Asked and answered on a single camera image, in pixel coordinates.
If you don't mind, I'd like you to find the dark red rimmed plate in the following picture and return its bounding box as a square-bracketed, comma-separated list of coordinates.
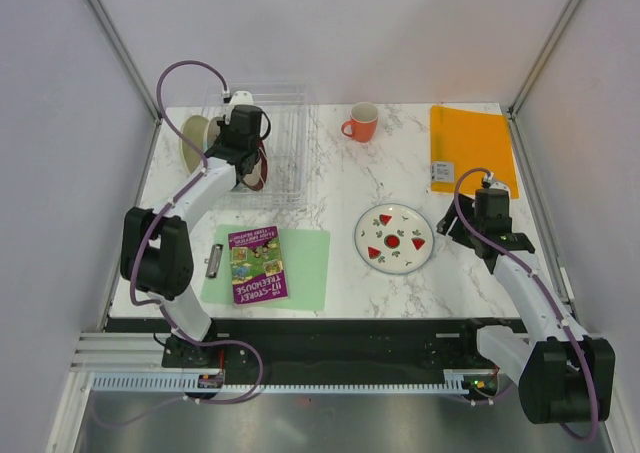
[241, 141, 268, 191]

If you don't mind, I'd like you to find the watermelon pattern plate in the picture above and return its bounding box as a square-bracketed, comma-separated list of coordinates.
[354, 203, 434, 275]

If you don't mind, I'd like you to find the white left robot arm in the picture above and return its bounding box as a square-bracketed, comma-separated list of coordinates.
[120, 104, 271, 366]

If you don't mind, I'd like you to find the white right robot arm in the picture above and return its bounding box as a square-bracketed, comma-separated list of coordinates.
[436, 188, 615, 424]

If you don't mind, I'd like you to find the blue white floral plate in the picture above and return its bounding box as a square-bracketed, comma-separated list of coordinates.
[203, 117, 223, 151]

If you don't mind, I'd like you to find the cream green plate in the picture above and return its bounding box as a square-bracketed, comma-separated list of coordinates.
[180, 115, 210, 175]

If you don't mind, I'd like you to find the orange plastic folder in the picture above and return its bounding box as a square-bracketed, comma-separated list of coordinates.
[430, 106, 519, 199]

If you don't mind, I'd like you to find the purple treehouse book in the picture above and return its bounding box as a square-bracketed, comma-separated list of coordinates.
[228, 226, 289, 307]

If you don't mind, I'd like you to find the green clipboard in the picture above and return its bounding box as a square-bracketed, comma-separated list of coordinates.
[200, 225, 330, 311]

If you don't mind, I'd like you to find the orange ceramic mug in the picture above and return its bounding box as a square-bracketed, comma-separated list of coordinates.
[341, 102, 378, 143]

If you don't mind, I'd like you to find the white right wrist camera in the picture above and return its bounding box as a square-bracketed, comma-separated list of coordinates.
[482, 171, 511, 196]

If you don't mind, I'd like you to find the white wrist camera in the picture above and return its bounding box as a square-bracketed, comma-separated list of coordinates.
[482, 171, 511, 196]
[222, 90, 254, 111]

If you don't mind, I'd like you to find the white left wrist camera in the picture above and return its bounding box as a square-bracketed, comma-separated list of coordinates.
[222, 90, 254, 111]

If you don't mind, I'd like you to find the clear wire dish rack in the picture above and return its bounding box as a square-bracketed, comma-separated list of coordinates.
[220, 81, 313, 209]

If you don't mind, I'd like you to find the white slotted cable duct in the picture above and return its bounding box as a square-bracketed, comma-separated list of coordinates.
[91, 370, 480, 395]

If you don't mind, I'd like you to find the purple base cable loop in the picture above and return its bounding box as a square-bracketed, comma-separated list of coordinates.
[182, 340, 267, 405]

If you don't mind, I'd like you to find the left aluminium frame post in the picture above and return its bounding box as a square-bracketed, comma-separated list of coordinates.
[84, 0, 161, 126]

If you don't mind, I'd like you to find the aluminium frame post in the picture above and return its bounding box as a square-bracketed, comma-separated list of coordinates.
[84, 0, 161, 126]
[506, 0, 584, 121]

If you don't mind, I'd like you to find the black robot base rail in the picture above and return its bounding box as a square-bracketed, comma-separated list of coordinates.
[159, 316, 526, 387]

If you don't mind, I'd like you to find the right aluminium frame post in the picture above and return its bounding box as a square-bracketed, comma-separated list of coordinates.
[506, 0, 584, 121]

